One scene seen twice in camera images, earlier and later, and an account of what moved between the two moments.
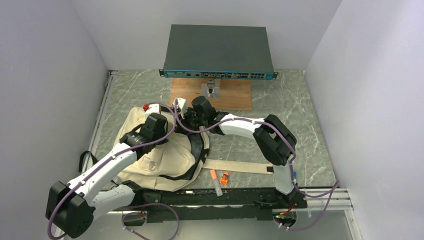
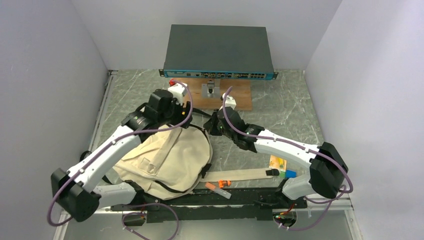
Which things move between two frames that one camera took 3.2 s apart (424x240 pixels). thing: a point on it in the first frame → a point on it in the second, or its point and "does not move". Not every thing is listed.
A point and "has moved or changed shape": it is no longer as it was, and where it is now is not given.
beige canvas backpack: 169,158 has moved or changed shape
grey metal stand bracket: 212,89 does not move
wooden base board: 235,94 does not move
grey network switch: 221,52 does not move
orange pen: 218,187 → 219,191
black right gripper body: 193,120 → 216,127
